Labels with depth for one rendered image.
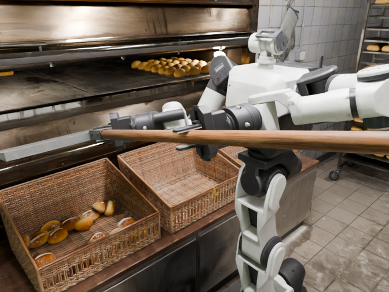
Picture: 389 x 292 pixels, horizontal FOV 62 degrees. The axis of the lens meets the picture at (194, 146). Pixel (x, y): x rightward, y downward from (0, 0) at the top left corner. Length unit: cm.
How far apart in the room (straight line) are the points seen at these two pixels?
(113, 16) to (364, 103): 133
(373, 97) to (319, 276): 179
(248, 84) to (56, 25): 93
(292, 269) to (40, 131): 143
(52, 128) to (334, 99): 132
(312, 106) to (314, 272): 177
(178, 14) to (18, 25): 86
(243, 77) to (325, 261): 170
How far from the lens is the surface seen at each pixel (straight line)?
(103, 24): 174
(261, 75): 111
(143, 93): 190
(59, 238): 169
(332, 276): 245
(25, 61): 146
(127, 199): 177
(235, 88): 116
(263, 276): 153
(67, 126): 174
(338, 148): 49
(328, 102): 77
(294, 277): 187
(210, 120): 71
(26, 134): 169
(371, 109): 77
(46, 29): 163
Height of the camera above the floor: 158
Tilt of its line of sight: 22 degrees down
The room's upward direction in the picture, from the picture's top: straight up
